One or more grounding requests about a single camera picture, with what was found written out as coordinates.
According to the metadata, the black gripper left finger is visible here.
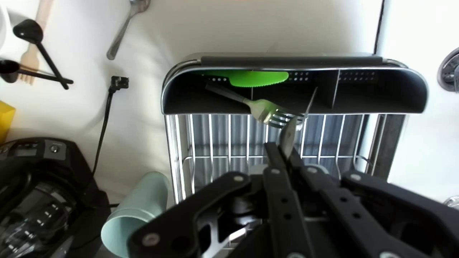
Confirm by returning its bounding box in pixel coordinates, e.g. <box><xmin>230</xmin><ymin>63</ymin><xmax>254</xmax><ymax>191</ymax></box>
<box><xmin>128</xmin><ymin>142</ymin><xmax>314</xmax><ymax>258</ymax></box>

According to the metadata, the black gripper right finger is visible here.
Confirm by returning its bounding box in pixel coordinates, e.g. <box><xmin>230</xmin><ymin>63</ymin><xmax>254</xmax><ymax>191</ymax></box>
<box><xmin>286</xmin><ymin>148</ymin><xmax>459</xmax><ymax>258</ymax></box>

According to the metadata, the silver fork with flared handle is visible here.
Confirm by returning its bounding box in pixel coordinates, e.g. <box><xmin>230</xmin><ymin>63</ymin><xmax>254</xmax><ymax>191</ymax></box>
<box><xmin>279</xmin><ymin>85</ymin><xmax>320</xmax><ymax>160</ymax></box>

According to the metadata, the green silicone spatula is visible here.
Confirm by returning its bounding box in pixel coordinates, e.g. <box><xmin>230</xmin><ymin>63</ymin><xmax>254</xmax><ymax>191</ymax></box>
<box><xmin>203</xmin><ymin>69</ymin><xmax>292</xmax><ymax>89</ymax></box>

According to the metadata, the silver metal spoon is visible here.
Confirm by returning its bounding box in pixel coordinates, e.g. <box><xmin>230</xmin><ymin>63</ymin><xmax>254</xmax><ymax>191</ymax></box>
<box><xmin>105</xmin><ymin>0</ymin><xmax>152</xmax><ymax>62</ymax></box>

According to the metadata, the wooden fork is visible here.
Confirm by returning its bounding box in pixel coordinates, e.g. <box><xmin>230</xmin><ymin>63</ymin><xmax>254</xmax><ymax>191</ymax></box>
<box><xmin>19</xmin><ymin>0</ymin><xmax>55</xmax><ymax>87</ymax></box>

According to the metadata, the black plastic measuring spoon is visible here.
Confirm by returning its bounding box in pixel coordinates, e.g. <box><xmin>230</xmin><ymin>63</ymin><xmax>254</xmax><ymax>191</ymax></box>
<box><xmin>12</xmin><ymin>19</ymin><xmax>72</xmax><ymax>92</ymax></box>
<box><xmin>0</xmin><ymin>59</ymin><xmax>76</xmax><ymax>87</ymax></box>

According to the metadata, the dark grey utensil caddy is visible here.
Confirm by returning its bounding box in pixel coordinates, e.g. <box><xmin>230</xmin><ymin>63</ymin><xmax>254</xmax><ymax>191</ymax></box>
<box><xmin>161</xmin><ymin>54</ymin><xmax>429</xmax><ymax>116</ymax></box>

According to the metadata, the pale mint plastic cup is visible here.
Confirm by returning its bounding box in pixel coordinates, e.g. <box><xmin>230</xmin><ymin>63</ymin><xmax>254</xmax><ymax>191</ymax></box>
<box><xmin>99</xmin><ymin>171</ymin><xmax>172</xmax><ymax>258</ymax></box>

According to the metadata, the black kitchen appliance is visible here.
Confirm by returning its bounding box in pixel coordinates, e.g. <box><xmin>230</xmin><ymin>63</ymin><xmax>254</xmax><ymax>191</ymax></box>
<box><xmin>0</xmin><ymin>136</ymin><xmax>112</xmax><ymax>258</ymax></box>

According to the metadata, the yellow sponge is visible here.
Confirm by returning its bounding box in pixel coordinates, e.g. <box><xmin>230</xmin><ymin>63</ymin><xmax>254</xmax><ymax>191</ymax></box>
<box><xmin>0</xmin><ymin>99</ymin><xmax>18</xmax><ymax>145</ymax></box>

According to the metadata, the steel wire dish rack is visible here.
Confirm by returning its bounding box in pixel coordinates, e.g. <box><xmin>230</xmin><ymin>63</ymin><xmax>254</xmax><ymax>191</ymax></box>
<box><xmin>161</xmin><ymin>54</ymin><xmax>429</xmax><ymax>206</ymax></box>

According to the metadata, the silver fork with slim handle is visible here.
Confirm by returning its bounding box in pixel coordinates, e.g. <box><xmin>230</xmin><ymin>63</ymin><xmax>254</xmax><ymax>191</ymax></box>
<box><xmin>204</xmin><ymin>82</ymin><xmax>309</xmax><ymax>129</ymax></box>

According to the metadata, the black power cable with plug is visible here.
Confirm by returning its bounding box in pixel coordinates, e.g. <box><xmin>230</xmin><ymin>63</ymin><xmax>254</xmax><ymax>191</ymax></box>
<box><xmin>89</xmin><ymin>74</ymin><xmax>131</xmax><ymax>181</ymax></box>

